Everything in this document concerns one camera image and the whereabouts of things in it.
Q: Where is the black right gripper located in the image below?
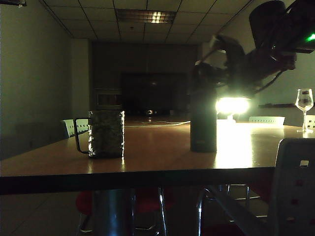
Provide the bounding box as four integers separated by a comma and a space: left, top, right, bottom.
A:
193, 53, 261, 93

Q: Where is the black thermos cup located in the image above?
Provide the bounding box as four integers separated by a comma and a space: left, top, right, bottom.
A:
189, 87, 218, 153

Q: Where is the black flat screen monitor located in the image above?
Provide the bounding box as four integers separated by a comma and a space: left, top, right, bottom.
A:
120, 72, 188, 112

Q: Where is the ceiling louvre light panel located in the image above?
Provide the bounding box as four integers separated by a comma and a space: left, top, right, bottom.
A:
116, 8, 177, 25

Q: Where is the clear wine glass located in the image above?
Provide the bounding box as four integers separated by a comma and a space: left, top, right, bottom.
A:
295, 88, 315, 134

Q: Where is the dark framed cabinet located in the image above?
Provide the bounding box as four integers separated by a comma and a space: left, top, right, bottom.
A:
94, 88, 123, 110

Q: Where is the clear textured glass mug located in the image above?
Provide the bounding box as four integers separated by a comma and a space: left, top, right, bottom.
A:
73, 110, 126, 158

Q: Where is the grey plastic back chair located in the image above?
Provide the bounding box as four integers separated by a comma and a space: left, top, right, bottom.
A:
268, 138, 315, 236

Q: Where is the metal table leg column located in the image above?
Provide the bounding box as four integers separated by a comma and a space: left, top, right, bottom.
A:
93, 188, 136, 236

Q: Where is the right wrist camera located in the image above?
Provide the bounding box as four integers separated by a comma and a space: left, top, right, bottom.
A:
210, 34, 246, 65

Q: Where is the black camera cable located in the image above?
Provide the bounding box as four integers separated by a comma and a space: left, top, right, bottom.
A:
254, 69, 284, 94

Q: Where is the white power cable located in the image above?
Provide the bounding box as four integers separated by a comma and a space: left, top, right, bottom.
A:
125, 120, 191, 128

